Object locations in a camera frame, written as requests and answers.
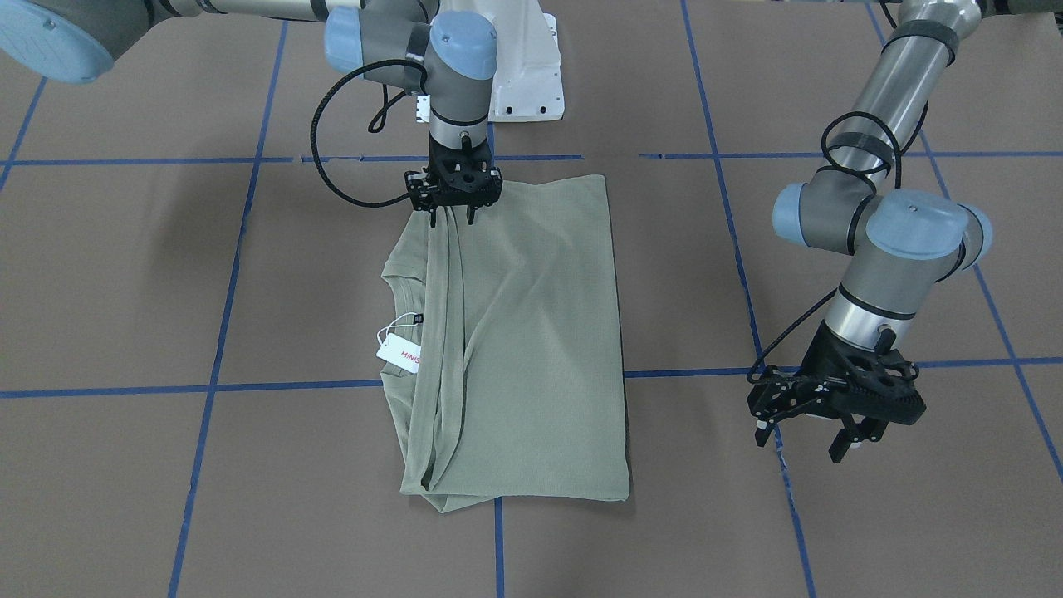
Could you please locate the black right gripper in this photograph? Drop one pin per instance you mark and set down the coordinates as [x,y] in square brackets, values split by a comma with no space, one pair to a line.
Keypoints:
[421,189]

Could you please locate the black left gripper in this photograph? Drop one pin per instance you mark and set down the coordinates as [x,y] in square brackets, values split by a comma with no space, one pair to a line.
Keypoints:
[817,355]

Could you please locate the olive green long-sleeve shirt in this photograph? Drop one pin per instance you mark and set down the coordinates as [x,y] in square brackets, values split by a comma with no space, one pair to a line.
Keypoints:
[520,390]

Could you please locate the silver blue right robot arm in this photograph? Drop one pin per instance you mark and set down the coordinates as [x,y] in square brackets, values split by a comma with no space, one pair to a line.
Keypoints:
[76,42]

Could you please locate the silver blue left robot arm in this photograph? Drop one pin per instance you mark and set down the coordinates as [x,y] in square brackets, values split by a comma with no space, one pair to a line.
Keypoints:
[900,241]

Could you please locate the white red shirt hang tag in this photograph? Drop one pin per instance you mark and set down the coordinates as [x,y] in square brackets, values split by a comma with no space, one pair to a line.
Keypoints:
[402,353]

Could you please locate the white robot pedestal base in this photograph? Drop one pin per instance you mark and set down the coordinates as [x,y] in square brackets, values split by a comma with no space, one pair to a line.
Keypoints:
[527,66]

